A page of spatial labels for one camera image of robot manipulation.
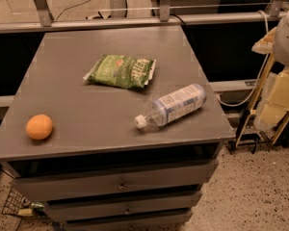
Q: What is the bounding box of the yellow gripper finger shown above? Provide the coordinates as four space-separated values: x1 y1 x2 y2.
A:
253 66 289 132

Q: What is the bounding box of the orange fruit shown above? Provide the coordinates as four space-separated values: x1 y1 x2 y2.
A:
26 115 53 141

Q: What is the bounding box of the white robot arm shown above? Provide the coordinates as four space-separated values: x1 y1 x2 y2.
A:
251 11 289 131

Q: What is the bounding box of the clear plastic water bottle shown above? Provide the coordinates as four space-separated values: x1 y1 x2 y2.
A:
135 84 206 129

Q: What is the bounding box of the green chip bag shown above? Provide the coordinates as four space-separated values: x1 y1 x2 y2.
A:
83 55 156 90

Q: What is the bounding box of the grey drawer cabinet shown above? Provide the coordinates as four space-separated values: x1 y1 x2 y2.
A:
0 26 233 231

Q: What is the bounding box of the white cable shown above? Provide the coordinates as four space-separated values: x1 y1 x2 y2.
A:
216 10 271 108

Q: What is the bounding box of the black floor cable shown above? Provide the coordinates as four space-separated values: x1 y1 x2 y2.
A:
55 0 111 21

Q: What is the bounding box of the metal railing frame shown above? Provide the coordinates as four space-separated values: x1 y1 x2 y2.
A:
0 0 289 34

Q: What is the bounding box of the black wire basket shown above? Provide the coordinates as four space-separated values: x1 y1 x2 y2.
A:
2 188 45 218

